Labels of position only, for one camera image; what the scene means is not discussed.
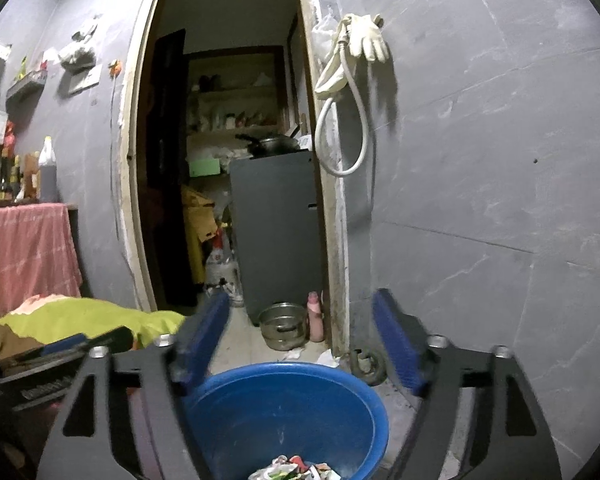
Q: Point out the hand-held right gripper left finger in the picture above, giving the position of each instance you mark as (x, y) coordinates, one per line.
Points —
(205, 340)

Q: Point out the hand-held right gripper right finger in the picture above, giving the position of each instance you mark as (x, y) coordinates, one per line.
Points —
(395, 340)

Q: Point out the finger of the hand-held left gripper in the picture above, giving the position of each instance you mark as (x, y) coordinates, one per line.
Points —
(65, 344)
(115, 339)

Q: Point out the blue plastic basin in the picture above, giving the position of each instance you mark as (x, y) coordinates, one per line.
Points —
(290, 410)

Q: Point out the red white wrapper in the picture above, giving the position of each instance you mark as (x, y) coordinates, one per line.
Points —
(310, 467)

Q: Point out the colourful striped blanket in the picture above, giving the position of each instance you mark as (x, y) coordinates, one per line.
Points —
(95, 320)

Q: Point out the white paper scrap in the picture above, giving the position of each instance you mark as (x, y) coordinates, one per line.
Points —
(327, 358)

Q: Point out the steel stockpot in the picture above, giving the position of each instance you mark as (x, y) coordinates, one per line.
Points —
(280, 327)

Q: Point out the pink bottle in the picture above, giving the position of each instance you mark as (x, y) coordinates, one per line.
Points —
(315, 317)

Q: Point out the pink checked towel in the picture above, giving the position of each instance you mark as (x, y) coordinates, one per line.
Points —
(25, 260)

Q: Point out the yellow bag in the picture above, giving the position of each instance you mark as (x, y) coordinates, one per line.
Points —
(197, 220)

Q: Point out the grey cabinet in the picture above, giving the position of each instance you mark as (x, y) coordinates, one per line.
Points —
(277, 235)

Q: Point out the large oil jug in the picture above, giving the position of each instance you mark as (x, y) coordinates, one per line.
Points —
(48, 180)

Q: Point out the brown paper pouch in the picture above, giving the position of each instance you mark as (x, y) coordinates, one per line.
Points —
(30, 175)

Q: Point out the green box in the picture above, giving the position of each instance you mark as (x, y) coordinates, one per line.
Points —
(205, 166)

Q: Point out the yellow cap sauce bottle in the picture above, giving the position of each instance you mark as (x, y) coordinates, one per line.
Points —
(16, 177)

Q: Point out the tall dark sauce bottle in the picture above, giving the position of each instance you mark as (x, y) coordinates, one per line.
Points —
(4, 180)

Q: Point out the dark wooden door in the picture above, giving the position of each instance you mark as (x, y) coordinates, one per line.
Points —
(165, 160)

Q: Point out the black wok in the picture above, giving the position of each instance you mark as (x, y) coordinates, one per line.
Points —
(275, 145)

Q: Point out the wooden shelf unit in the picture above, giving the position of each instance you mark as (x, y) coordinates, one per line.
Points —
(230, 132)

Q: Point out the red hanging bag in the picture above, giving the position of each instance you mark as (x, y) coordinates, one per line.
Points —
(11, 137)

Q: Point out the green seasoning packet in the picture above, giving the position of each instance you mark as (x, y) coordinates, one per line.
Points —
(22, 70)

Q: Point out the white plastic bag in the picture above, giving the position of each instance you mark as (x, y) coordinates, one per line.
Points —
(77, 50)

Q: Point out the white rubber glove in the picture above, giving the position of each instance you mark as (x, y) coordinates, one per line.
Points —
(370, 40)

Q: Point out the wooden door frame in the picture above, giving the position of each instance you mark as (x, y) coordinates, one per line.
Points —
(336, 260)

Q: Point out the grey wall shelf rack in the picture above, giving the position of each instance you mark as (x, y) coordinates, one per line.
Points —
(25, 87)

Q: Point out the white wall socket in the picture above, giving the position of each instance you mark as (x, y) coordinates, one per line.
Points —
(85, 80)

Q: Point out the orange wall hook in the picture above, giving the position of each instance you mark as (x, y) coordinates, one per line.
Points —
(115, 67)

